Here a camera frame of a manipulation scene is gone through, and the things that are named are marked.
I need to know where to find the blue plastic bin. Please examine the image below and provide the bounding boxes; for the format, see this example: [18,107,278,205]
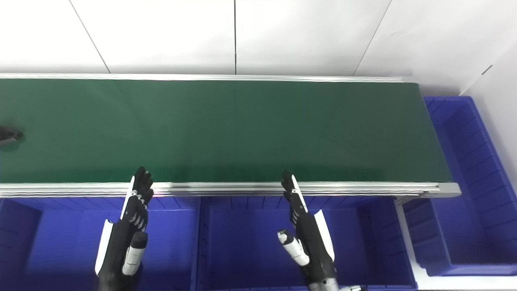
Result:
[196,196,418,291]
[0,197,200,291]
[402,96,517,277]

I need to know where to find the black flanged metal part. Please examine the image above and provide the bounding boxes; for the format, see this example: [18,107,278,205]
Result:
[0,125,24,146]

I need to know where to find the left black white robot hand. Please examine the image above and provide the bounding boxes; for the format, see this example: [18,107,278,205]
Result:
[95,166,154,291]

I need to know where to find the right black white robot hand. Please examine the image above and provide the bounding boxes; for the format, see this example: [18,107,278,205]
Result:
[277,170,338,286]

